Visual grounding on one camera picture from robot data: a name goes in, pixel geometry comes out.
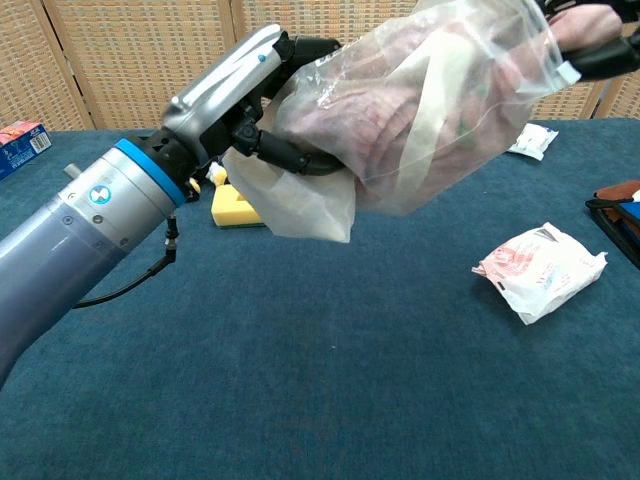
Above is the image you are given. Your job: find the white packet with pink print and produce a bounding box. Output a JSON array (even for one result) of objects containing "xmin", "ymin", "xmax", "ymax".
[{"xmin": 470, "ymin": 221, "xmax": 609, "ymax": 327}]

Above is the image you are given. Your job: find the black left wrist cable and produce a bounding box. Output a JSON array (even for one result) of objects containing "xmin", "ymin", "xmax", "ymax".
[{"xmin": 72, "ymin": 213, "xmax": 180, "ymax": 310}]

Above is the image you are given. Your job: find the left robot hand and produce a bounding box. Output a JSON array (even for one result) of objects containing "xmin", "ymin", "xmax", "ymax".
[{"xmin": 148, "ymin": 23, "xmax": 352, "ymax": 201}]

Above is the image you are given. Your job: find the woven bamboo folding screen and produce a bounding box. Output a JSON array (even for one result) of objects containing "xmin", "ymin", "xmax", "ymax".
[{"xmin": 0, "ymin": 0, "xmax": 640, "ymax": 132}]

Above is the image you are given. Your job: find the black and white plush doll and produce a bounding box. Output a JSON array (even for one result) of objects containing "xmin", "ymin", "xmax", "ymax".
[{"xmin": 187, "ymin": 160, "xmax": 231, "ymax": 201}]

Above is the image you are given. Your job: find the yellow sponge block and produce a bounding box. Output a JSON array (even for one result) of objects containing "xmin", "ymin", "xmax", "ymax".
[{"xmin": 210, "ymin": 183, "xmax": 267, "ymax": 229}]

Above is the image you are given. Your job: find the dark tray with items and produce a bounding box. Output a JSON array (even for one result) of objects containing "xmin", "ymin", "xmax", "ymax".
[{"xmin": 584, "ymin": 187, "xmax": 640, "ymax": 262}]

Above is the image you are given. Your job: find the pink floral garment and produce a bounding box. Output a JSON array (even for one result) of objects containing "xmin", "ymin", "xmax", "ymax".
[{"xmin": 279, "ymin": 0, "xmax": 625, "ymax": 216}]

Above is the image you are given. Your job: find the transparent plastic zip bag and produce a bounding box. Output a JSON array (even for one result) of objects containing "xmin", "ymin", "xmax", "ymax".
[{"xmin": 222, "ymin": 0, "xmax": 584, "ymax": 245}]

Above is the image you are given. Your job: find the teal table carpet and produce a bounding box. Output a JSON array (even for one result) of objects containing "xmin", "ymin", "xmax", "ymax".
[{"xmin": 0, "ymin": 118, "xmax": 640, "ymax": 480}]

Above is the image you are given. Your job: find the blue and pink cookie box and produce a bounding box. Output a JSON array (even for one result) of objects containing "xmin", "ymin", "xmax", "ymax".
[{"xmin": 0, "ymin": 121, "xmax": 53, "ymax": 182}]

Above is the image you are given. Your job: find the brown item in pouch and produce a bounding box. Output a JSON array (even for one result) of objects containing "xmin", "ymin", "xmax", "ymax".
[{"xmin": 593, "ymin": 180, "xmax": 640, "ymax": 202}]

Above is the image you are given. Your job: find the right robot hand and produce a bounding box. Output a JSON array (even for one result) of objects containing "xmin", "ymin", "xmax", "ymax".
[{"xmin": 537, "ymin": 0, "xmax": 640, "ymax": 84}]

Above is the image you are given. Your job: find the white packet with blue print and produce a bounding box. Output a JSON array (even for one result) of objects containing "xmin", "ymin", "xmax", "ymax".
[{"xmin": 506, "ymin": 123, "xmax": 559, "ymax": 162}]

